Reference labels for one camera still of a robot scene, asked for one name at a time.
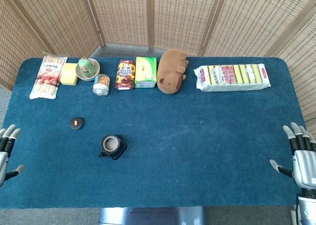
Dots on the black teapot lid orange knob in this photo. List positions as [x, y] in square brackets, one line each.
[76, 123]

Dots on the grey robot torso base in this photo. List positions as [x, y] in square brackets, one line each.
[150, 216]

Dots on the wicker folding screen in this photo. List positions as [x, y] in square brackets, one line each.
[172, 14]

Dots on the clear plastic snack jar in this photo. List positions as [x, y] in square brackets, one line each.
[101, 85]

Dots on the Hello Panda biscuit box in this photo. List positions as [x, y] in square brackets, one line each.
[125, 74]

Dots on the blue carpet table cover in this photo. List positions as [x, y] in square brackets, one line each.
[185, 141]

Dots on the green nesting doll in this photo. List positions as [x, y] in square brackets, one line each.
[86, 66]

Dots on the brown capybara plush toy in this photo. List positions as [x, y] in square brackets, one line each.
[171, 71]

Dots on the green tissue box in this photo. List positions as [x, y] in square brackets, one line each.
[146, 73]

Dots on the white ceramic bowl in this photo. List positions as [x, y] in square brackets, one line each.
[95, 66]

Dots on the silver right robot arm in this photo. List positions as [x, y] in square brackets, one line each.
[307, 207]

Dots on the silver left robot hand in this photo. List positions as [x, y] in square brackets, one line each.
[3, 158]

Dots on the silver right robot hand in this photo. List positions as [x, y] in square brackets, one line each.
[304, 165]

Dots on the yellow sponge block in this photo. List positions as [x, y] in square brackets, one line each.
[68, 75]

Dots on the yellow sponges multipack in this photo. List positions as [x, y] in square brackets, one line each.
[233, 77]

